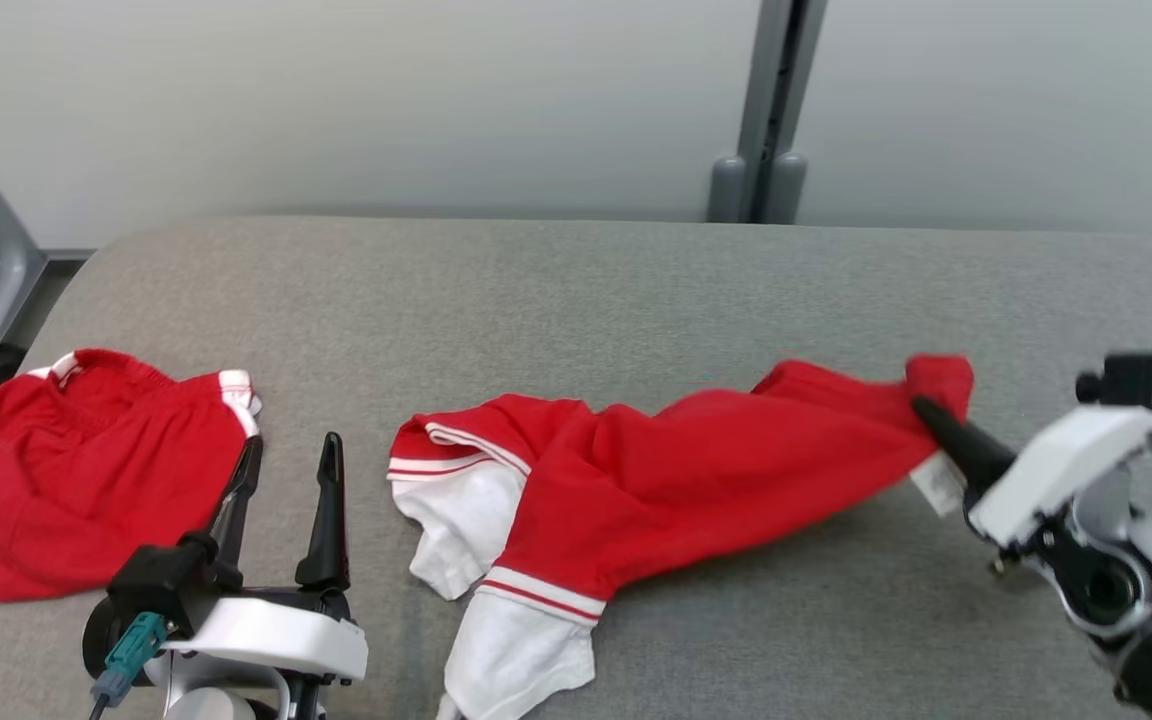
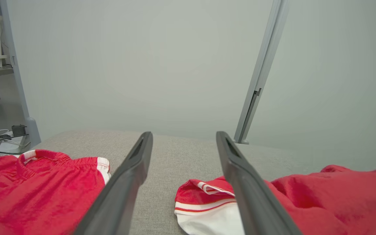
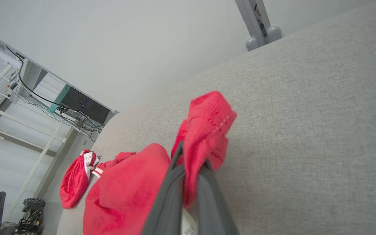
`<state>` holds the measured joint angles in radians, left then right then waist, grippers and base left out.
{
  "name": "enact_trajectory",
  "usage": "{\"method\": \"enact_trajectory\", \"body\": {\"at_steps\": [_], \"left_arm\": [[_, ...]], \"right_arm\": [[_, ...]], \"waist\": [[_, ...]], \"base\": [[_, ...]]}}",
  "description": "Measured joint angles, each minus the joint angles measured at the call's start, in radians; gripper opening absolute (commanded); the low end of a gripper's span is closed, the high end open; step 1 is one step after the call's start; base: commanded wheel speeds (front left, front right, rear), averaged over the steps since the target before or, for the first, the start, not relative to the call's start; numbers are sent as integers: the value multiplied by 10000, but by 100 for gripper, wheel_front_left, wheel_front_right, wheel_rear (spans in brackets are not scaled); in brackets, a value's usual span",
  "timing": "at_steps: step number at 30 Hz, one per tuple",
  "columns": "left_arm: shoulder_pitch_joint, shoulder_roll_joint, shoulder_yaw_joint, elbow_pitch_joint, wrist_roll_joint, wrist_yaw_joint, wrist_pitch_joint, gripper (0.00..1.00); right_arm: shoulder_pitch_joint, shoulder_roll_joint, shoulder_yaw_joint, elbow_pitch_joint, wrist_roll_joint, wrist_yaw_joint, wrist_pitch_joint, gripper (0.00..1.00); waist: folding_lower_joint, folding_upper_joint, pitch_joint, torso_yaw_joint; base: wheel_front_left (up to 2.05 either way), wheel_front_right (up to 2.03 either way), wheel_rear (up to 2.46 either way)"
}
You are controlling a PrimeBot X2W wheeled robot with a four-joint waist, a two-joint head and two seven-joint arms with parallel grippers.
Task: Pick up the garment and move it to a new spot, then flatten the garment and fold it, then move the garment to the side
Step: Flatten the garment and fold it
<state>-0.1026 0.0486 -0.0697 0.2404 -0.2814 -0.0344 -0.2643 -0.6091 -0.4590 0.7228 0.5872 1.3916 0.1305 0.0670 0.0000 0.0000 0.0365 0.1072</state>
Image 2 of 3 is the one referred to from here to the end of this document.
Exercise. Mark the red jersey with white sleeves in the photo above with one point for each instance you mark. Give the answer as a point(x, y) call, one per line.
point(331, 199)

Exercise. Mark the red shorts with white stripes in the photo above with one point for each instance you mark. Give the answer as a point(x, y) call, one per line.
point(38, 195)

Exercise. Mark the grey metal partition post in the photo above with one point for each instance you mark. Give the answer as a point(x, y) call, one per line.
point(263, 65)

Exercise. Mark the black power adapter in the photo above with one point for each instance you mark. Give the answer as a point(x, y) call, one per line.
point(19, 130)

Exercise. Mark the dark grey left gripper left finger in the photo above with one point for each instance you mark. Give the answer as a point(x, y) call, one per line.
point(122, 192)

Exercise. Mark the grey partition post with foot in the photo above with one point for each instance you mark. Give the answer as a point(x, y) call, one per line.
point(15, 65)

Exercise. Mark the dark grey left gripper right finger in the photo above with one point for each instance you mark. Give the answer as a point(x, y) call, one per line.
point(250, 195)

